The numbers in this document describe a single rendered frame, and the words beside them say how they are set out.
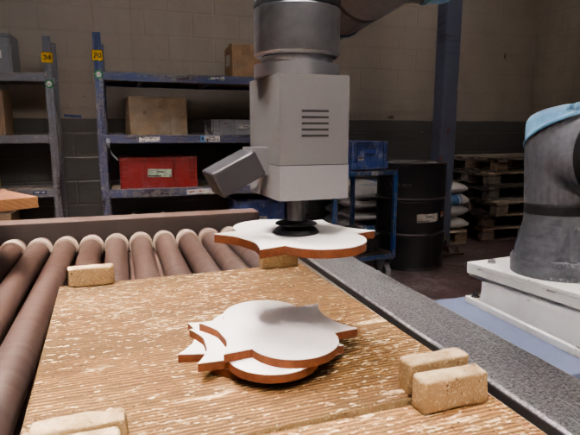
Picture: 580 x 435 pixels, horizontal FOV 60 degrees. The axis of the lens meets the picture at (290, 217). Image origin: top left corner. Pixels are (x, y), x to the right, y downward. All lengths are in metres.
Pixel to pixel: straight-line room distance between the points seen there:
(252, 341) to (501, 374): 0.24
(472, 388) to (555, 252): 0.37
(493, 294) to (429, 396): 0.44
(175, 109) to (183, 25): 1.00
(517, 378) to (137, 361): 0.35
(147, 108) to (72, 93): 0.87
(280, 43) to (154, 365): 0.30
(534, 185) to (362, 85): 5.02
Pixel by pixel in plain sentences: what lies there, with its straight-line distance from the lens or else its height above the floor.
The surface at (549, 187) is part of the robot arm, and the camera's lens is 0.76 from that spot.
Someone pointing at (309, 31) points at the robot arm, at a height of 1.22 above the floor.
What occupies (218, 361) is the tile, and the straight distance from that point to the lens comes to 0.44.
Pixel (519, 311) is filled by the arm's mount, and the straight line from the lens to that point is 0.79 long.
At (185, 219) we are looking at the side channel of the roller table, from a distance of 1.19.
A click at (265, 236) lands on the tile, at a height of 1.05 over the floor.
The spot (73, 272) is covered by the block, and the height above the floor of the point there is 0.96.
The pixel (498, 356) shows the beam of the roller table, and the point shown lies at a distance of 0.58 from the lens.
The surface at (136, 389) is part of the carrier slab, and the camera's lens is 0.45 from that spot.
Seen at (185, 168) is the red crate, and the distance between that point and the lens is 4.53.
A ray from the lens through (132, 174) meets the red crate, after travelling 4.50.
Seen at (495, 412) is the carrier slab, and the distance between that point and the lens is 0.43.
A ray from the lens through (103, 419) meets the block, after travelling 0.37.
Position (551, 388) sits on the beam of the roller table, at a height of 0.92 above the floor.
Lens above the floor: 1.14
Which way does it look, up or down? 10 degrees down
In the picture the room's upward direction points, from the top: straight up
